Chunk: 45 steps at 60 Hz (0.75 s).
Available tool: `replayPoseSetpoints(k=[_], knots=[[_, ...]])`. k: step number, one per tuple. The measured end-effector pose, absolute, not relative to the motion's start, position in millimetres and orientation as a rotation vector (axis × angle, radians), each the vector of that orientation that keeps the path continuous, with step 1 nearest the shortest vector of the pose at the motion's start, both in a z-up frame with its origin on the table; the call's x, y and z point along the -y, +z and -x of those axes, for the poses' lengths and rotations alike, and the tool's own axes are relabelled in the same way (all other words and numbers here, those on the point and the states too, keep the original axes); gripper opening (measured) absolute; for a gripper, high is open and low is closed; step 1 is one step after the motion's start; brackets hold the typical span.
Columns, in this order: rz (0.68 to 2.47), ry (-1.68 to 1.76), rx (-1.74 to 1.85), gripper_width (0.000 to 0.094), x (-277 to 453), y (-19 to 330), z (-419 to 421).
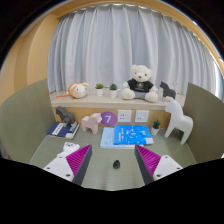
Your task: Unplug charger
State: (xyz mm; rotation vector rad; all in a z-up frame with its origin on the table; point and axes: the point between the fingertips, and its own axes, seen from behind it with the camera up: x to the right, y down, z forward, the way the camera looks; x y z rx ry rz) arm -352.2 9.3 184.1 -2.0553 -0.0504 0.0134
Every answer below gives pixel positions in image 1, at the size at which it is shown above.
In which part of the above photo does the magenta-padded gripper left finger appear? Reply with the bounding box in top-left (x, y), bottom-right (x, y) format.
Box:
top-left (42, 143), bottom-right (93, 186)

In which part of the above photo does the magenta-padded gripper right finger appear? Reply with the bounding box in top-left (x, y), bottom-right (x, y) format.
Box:
top-left (134, 144), bottom-right (184, 186)

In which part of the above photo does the white bear-shaped power strip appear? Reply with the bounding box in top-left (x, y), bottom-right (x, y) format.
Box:
top-left (56, 141), bottom-right (81, 159)

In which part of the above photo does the dark blue book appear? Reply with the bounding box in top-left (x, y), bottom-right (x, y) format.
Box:
top-left (46, 121), bottom-right (80, 140)

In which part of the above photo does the bright blue book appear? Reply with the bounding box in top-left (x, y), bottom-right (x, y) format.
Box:
top-left (113, 124), bottom-right (155, 146)

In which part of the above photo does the large white horse figure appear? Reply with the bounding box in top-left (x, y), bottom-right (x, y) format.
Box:
top-left (164, 98), bottom-right (194, 146)

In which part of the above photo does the dark grey horse figure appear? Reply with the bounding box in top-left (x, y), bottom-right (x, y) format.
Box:
top-left (55, 105), bottom-right (77, 128)

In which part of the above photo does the pink horse figure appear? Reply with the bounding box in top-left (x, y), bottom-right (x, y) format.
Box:
top-left (81, 112), bottom-right (103, 135)

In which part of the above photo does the light blue book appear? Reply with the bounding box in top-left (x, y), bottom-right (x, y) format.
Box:
top-left (99, 126), bottom-right (148, 150)

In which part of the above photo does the green desk partition panel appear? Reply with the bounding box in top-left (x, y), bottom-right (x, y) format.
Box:
top-left (0, 78), bottom-right (58, 164)
top-left (182, 82), bottom-right (224, 164)

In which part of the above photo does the round purple sign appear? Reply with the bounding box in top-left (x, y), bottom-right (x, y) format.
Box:
top-left (100, 111), bottom-right (118, 127)

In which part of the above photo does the small dark horse figure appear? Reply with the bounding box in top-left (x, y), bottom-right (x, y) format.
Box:
top-left (159, 81), bottom-right (177, 101)

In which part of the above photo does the cream and orange plush toy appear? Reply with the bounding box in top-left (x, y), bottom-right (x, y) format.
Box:
top-left (67, 82), bottom-right (90, 100)

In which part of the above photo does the cream teddy bear black shirt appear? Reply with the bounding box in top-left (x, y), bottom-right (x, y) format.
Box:
top-left (120, 64), bottom-right (159, 103)

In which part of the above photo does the grey white curtain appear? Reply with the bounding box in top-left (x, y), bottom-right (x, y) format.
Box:
top-left (47, 3), bottom-right (223, 101)

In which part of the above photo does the white wall socket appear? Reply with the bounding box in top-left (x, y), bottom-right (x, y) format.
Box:
top-left (117, 109), bottom-right (133, 124)
top-left (134, 110), bottom-right (150, 124)

